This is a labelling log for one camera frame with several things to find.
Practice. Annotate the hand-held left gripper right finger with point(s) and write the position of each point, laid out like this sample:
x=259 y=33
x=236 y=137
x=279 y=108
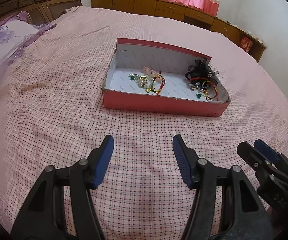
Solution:
x=181 y=160

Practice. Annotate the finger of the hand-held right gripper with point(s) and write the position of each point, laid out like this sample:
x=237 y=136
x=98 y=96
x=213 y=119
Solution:
x=246 y=152
x=266 y=148

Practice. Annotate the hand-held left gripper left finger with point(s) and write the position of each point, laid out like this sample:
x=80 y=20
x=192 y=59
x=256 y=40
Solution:
x=104 y=160

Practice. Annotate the red cardboard box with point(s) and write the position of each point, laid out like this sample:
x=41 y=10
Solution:
x=164 y=105

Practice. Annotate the green bead earring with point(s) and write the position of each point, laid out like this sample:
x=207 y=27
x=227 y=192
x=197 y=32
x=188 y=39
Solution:
x=198 y=95
x=133 y=77

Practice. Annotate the pink checked bedspread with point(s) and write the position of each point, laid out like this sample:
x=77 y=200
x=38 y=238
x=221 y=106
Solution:
x=58 y=117

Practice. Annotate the small gold earrings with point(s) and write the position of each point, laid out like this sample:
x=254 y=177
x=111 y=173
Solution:
x=207 y=97

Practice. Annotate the black lace hair flower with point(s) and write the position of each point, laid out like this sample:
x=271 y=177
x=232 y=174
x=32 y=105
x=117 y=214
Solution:
x=201 y=70

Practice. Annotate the red bag on shelf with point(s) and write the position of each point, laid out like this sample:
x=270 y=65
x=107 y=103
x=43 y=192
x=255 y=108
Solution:
x=246 y=43

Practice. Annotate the long wooden cabinet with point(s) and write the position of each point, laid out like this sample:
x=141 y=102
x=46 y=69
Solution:
x=179 y=11

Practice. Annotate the purple floral pillow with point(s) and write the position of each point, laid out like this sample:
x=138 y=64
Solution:
x=6 y=42

